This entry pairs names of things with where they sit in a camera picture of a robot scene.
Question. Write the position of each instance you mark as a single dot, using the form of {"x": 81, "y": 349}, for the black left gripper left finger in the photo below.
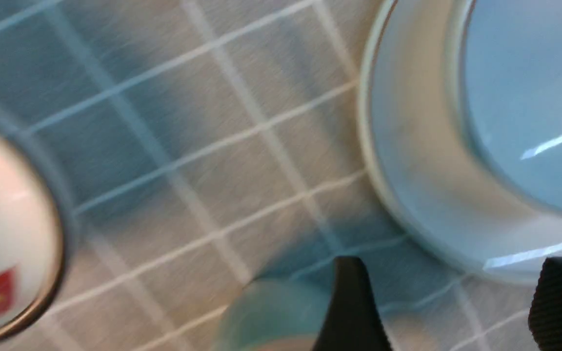
{"x": 352, "y": 321}

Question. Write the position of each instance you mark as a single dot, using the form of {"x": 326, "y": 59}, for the large light blue plate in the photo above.
{"x": 419, "y": 164}

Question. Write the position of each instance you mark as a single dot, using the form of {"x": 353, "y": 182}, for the light blue ceramic cup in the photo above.
{"x": 273, "y": 315}

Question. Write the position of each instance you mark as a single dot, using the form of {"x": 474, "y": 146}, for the light blue ceramic bowl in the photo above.
{"x": 507, "y": 71}

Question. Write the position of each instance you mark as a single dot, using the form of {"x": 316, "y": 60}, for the black-rimmed white bowl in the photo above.
{"x": 32, "y": 242}

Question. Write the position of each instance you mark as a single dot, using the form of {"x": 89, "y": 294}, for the grey checked tablecloth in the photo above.
{"x": 210, "y": 141}

